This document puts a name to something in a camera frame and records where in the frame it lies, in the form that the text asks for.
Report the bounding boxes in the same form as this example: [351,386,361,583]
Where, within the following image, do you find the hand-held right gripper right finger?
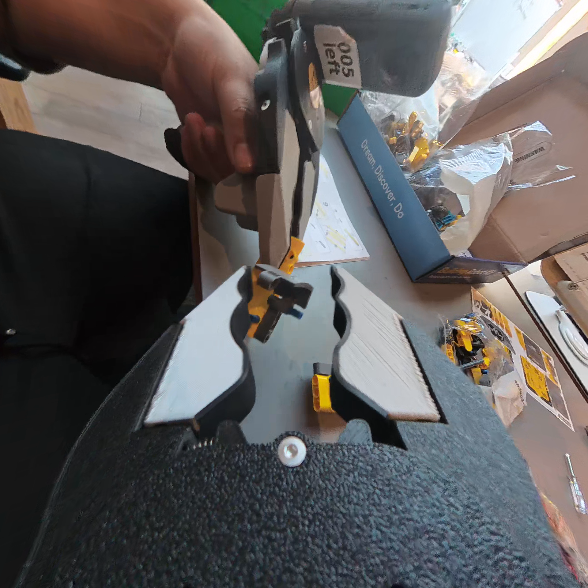
[330,266,443,445]

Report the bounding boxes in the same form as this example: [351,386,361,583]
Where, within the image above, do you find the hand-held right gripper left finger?
[145,266,255,430]

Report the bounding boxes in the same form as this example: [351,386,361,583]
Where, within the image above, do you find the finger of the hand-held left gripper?
[257,112,304,270]
[295,152,322,240]

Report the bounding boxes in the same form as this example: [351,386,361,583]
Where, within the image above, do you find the yellow panel with curved grey panel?
[243,235,315,344]

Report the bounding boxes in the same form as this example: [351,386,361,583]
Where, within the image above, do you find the yellow panel with grey beam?
[311,362,336,412]

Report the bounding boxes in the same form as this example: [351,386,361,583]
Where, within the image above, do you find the person's left forearm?
[0,0,217,90]

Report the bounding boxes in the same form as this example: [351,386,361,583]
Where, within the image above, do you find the grey desk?
[195,129,588,552]

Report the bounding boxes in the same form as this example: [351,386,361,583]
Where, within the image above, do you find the person's left hand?
[161,9,259,180]

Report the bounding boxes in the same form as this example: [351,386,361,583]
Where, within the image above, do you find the open instruction booklet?
[294,154,370,267]

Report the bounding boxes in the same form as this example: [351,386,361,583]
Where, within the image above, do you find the blue cardboard kit box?
[337,94,526,283]

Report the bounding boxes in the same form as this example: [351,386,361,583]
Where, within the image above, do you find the small clear bag yellow parts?
[439,312,526,428]

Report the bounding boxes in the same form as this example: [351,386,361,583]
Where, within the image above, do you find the large clear bag of parts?
[363,92,465,230]

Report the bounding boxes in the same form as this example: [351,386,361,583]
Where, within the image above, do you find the sticker sheet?
[471,287,575,432]

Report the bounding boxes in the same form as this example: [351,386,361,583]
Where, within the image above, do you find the person's black trousers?
[0,129,194,588]

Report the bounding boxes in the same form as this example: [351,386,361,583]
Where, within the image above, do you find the crumpled clear plastic bag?
[436,122,575,249]

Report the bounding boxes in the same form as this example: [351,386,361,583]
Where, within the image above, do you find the white monitor stand base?
[524,289,588,364]

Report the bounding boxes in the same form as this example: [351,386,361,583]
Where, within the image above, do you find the pale document stand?
[540,243,588,313]

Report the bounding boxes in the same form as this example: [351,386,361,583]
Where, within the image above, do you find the brown cardboard box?
[452,34,588,262]

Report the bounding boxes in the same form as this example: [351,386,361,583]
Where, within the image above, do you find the clear bag black red parts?
[537,492,588,570]

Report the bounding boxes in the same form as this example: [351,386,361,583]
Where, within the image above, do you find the clear handled screwdriver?
[564,452,588,515]

